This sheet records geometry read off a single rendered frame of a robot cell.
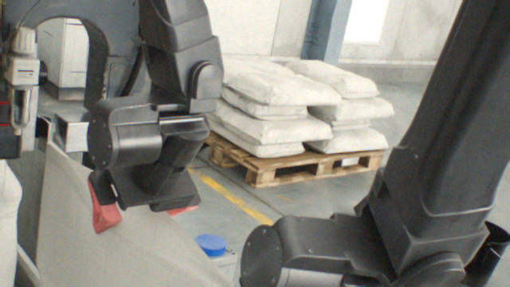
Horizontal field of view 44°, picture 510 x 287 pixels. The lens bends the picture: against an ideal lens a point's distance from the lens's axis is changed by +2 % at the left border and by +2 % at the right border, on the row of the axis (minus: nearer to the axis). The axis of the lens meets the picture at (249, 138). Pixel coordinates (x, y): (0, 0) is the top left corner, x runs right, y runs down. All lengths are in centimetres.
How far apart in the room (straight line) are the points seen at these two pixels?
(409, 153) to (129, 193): 40
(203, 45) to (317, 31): 630
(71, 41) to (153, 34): 416
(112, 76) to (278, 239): 65
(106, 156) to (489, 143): 39
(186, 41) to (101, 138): 13
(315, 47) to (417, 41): 190
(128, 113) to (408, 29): 766
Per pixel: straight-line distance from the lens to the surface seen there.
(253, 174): 372
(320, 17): 692
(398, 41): 814
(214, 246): 116
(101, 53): 106
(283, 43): 676
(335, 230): 48
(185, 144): 68
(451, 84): 37
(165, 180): 72
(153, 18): 65
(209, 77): 65
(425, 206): 42
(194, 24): 65
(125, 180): 74
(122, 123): 64
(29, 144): 106
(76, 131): 106
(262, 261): 47
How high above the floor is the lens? 139
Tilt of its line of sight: 17 degrees down
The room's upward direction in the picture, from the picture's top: 11 degrees clockwise
